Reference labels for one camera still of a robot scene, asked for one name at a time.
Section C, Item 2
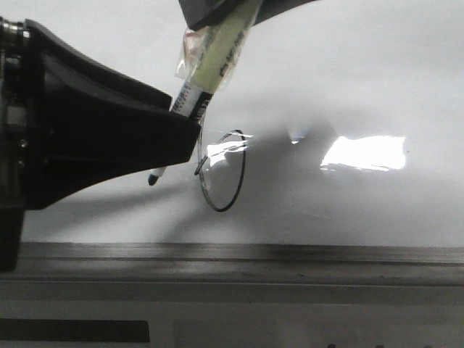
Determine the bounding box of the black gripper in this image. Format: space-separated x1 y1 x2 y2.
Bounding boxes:
1 17 199 272

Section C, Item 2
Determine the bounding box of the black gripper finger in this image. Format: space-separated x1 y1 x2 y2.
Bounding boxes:
178 0 312 30

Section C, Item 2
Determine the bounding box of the white black whiteboard marker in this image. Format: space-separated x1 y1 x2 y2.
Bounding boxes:
147 0 262 187

